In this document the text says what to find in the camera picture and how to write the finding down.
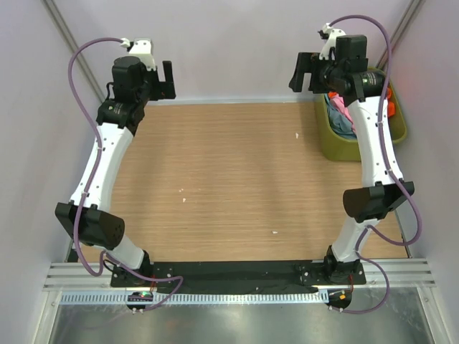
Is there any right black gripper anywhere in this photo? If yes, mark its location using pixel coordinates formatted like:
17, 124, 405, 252
288, 52, 343, 94

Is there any aluminium corner post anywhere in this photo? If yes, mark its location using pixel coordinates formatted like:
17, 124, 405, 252
390, 0, 426, 54
40, 0, 103, 104

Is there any orange t shirt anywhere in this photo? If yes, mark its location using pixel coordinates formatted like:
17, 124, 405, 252
327, 87, 396, 117

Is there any slotted cable duct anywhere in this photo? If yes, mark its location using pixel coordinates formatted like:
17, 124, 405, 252
60, 290, 328, 305

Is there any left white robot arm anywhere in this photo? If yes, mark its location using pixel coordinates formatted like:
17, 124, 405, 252
55, 57, 176, 287

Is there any left aluminium corner post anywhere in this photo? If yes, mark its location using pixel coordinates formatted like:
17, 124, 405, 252
40, 0, 103, 104

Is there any aluminium front rail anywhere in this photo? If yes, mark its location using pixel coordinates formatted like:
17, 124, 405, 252
44, 259, 435, 295

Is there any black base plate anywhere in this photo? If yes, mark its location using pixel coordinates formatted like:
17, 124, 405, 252
109, 259, 367, 295

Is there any pink t shirt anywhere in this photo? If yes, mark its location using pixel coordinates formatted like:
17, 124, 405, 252
330, 95, 353, 123

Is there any right aluminium corner post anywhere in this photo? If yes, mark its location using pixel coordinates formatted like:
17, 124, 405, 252
390, 0, 426, 54

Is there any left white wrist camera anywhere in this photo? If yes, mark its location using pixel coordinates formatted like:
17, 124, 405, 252
120, 38, 157, 71

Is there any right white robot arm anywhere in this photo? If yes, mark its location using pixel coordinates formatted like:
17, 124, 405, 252
289, 52, 415, 284

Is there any olive green plastic bin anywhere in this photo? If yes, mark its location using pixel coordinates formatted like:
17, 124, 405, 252
315, 86, 407, 161

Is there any light blue t shirt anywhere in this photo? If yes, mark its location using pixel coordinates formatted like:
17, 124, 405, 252
327, 105, 356, 139

